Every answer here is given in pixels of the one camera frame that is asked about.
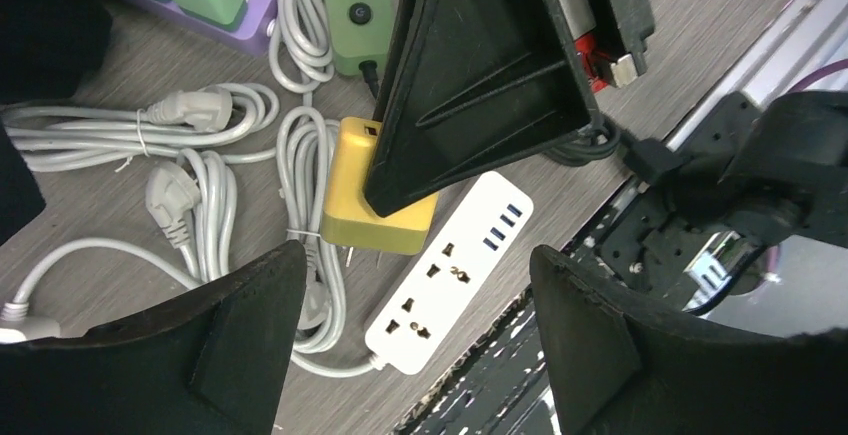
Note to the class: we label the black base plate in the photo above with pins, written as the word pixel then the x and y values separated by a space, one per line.
pixel 765 174

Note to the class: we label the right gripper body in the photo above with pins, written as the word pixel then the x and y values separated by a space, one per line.
pixel 610 38

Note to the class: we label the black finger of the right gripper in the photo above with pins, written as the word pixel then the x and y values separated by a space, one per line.
pixel 472 85

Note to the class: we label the green power strip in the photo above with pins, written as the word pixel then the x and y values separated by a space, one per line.
pixel 360 31

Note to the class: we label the black garment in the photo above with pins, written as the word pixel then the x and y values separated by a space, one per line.
pixel 49 46

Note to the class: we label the purple power strip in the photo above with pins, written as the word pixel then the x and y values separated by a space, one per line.
pixel 225 21

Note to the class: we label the yellow plug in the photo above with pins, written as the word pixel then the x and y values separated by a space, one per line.
pixel 347 218

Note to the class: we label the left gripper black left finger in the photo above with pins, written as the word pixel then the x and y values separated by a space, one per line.
pixel 210 361

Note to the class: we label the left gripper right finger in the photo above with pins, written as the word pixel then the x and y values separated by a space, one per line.
pixel 619 362

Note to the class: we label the white power strip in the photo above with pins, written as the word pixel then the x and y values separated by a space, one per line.
pixel 436 287

